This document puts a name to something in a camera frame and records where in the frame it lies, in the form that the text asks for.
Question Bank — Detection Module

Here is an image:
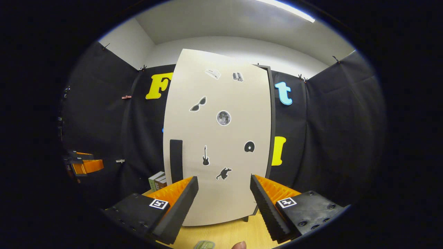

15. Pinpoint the green book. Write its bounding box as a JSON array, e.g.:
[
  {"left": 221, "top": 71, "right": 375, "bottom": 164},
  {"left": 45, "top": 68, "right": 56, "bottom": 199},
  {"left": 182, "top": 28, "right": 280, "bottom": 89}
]
[{"left": 148, "top": 171, "right": 163, "bottom": 192}]

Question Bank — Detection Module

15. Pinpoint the black backdrop cloth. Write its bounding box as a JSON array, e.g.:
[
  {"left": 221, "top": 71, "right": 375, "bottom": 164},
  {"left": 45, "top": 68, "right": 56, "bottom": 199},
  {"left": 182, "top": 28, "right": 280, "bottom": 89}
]
[{"left": 61, "top": 41, "right": 386, "bottom": 208}]

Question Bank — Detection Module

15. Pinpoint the black door handle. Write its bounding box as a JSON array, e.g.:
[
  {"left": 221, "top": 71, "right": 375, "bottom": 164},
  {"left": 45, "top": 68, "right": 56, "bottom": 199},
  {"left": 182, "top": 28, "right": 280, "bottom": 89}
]
[{"left": 169, "top": 139, "right": 183, "bottom": 184}]

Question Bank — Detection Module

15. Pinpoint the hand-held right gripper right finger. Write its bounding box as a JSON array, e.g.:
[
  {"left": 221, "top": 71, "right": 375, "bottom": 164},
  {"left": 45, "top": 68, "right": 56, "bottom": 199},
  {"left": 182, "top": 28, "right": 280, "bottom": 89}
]
[{"left": 250, "top": 174, "right": 347, "bottom": 243}]

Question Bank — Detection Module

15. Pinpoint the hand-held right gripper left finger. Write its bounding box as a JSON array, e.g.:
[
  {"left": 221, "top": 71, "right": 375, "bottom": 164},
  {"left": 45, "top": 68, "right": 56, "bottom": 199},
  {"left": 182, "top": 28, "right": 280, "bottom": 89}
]
[{"left": 103, "top": 176, "right": 199, "bottom": 245}]

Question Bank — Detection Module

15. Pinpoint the beige cabinet door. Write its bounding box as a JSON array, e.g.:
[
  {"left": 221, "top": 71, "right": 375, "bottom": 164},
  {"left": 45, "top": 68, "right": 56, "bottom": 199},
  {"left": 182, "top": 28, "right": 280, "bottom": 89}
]
[{"left": 163, "top": 48, "right": 272, "bottom": 227}]

